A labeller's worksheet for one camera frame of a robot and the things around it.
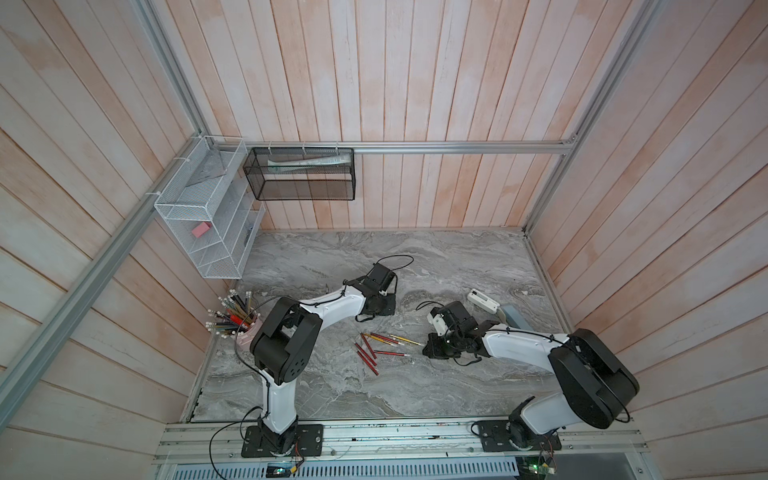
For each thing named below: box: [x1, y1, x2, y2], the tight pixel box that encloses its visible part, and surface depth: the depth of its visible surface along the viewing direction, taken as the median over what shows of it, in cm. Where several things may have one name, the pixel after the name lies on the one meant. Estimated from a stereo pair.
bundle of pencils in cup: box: [206, 290, 260, 337], surface depth 83 cm
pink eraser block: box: [191, 221, 212, 238], surface depth 84 cm
